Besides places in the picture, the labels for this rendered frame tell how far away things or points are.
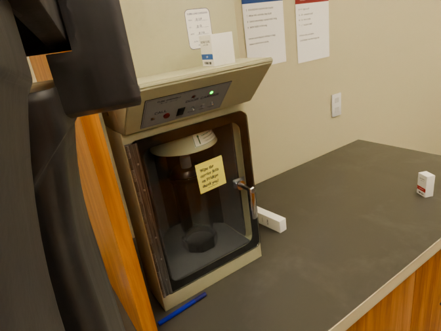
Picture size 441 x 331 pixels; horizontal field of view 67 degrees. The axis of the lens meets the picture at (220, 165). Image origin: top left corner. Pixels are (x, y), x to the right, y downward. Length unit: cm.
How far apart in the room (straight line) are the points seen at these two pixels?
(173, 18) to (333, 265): 74
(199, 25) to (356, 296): 73
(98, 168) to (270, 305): 53
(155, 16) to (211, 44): 13
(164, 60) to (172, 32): 6
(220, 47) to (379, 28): 145
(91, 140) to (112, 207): 13
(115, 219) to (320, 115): 129
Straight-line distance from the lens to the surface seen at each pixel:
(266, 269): 99
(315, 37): 166
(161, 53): 72
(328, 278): 96
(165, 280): 86
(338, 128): 186
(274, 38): 148
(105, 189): 62
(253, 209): 85
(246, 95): 78
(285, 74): 153
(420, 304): 133
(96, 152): 60
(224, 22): 80
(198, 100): 69
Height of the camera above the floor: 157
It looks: 21 degrees down
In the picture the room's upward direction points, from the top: 8 degrees counter-clockwise
